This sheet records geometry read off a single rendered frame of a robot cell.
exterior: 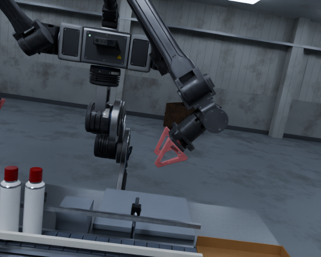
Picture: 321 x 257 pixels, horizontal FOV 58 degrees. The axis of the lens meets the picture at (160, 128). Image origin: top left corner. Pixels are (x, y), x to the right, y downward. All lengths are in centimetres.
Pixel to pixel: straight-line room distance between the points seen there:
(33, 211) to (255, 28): 799
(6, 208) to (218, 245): 67
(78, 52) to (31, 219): 71
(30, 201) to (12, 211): 6
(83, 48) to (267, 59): 754
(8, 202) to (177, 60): 58
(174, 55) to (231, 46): 757
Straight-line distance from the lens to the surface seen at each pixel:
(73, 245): 88
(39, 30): 118
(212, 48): 817
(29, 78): 868
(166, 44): 75
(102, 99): 131
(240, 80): 836
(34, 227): 92
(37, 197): 88
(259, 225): 133
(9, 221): 92
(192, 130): 72
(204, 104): 67
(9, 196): 88
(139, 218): 90
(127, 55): 128
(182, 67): 72
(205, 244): 108
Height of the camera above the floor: 140
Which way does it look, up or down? 12 degrees down
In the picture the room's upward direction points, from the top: 9 degrees clockwise
